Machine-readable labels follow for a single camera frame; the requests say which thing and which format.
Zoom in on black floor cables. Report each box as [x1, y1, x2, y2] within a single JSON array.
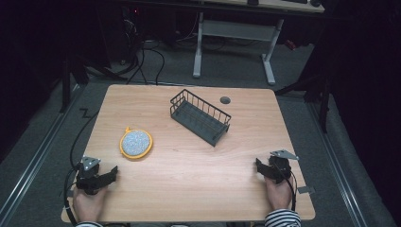
[[112, 39, 166, 86]]

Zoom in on dark computer tower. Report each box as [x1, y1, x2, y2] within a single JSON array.
[[121, 5, 141, 64]]

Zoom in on white-framed desk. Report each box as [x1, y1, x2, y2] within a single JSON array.
[[192, 0, 325, 86]]

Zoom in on black stand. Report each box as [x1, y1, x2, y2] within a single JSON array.
[[274, 53, 333, 134], [59, 53, 127, 114]]

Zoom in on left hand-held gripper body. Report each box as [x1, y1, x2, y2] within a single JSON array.
[[75, 155, 107, 196]]

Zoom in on person's right hand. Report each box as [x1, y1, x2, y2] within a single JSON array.
[[264, 174, 294, 212]]

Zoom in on metal floor rail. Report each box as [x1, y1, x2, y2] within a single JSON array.
[[0, 84, 83, 221], [306, 102, 370, 227]]

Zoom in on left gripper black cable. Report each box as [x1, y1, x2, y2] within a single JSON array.
[[63, 108, 100, 227]]

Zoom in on round yellow-rimmed scrubbing pad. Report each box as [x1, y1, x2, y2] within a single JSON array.
[[118, 126, 154, 161]]

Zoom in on black wire basket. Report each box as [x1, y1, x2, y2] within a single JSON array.
[[169, 88, 233, 148]]

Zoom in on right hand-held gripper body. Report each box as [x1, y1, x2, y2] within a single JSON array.
[[268, 149, 300, 184]]

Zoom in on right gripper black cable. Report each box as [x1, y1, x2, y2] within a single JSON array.
[[273, 164, 299, 213]]

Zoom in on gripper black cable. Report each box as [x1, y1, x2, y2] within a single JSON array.
[[273, 164, 299, 213], [63, 108, 100, 227]]

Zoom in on person's left hand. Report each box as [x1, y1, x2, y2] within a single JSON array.
[[72, 185, 109, 223]]

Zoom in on small grey metal tab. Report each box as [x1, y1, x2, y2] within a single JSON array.
[[297, 185, 316, 195]]

